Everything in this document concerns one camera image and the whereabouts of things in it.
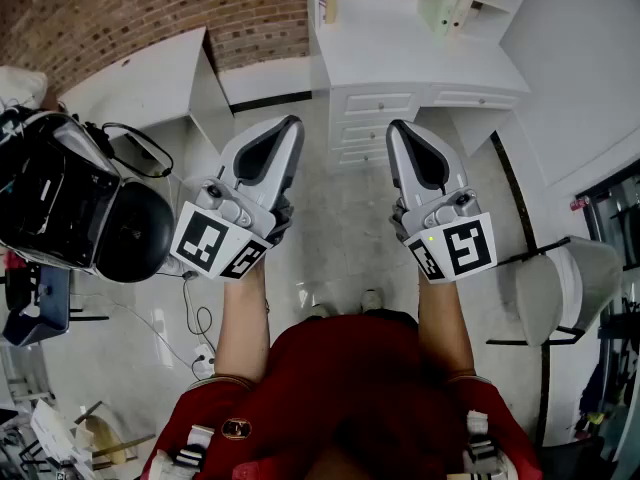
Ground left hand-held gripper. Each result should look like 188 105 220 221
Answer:
169 114 306 282

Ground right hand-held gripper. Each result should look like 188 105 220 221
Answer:
385 119 499 284

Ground person's left forearm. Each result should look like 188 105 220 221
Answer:
213 260 275 385

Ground person's right forearm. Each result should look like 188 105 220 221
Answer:
416 267 476 383

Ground white drawer with knob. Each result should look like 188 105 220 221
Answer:
430 89 520 111
338 120 417 145
337 146 399 168
343 92 417 118

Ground white desk with drawers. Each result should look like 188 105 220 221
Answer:
308 0 532 170

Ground person's right hand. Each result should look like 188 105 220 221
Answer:
388 197 409 243

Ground person's left hand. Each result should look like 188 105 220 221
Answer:
271 192 296 247

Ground white side table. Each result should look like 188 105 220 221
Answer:
58 26 236 170

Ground black framed glass door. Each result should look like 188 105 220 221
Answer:
574 171 640 272

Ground white power strip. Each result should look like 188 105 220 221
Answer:
191 343 218 376

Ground person's red shirt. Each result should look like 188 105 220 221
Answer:
142 312 545 480

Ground blue plastic chair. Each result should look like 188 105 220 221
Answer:
1 263 72 348

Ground white paper sheets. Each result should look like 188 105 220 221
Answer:
28 398 97 480

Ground black looped cable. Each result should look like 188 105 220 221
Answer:
101 121 175 180

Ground grey chair with black frame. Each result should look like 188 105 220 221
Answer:
486 234 625 450

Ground thin black floor cable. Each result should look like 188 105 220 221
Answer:
180 271 217 369

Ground white striped harness strap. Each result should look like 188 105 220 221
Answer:
463 409 503 475
171 422 217 471

